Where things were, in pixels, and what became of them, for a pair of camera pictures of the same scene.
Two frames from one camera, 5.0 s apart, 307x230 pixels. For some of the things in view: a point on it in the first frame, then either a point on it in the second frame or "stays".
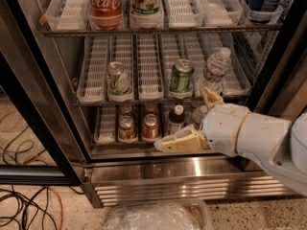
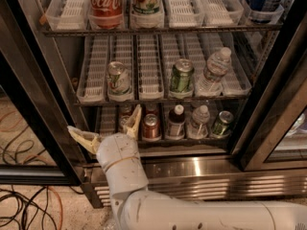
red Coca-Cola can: [105, 7] stays
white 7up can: [119, 82] stays
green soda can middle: [181, 79] stays
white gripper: [222, 128] -> [116, 150]
